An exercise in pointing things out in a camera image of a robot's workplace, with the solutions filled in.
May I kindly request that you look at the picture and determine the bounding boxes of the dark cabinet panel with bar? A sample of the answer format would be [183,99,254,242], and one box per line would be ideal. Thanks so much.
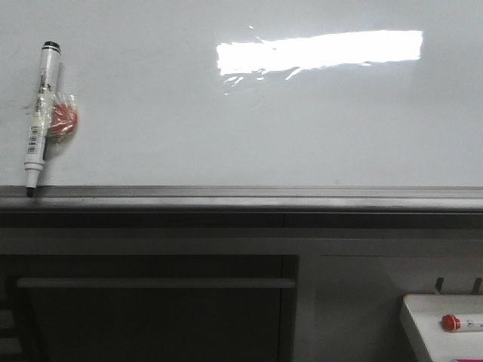
[1,255,298,361]

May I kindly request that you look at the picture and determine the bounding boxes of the left black tray hook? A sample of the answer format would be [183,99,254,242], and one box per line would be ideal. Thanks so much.
[434,277,445,295]

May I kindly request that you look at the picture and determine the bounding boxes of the white marker tray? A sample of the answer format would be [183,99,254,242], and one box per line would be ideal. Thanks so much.
[400,294,482,361]

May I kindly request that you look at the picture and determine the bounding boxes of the white black-tipped whiteboard marker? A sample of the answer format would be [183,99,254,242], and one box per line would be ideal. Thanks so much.
[24,41,61,198]

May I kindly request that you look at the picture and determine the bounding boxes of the grey aluminium whiteboard frame rail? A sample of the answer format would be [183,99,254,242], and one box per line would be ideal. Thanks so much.
[1,186,482,229]

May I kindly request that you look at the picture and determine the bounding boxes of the black tray hook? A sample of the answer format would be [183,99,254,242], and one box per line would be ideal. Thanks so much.
[434,277,445,295]
[472,278,483,295]

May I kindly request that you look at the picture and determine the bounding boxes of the white whiteboard surface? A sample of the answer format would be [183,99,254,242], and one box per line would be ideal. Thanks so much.
[1,1,482,187]

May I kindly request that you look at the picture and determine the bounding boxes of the red round magnet with tape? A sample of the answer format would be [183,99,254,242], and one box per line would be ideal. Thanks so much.
[47,92,79,143]

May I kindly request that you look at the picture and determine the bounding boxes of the right black tray hook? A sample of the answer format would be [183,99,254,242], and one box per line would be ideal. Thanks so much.
[472,278,483,295]

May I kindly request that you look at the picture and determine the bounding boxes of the red-capped white marker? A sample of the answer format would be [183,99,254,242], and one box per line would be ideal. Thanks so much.
[441,314,483,333]

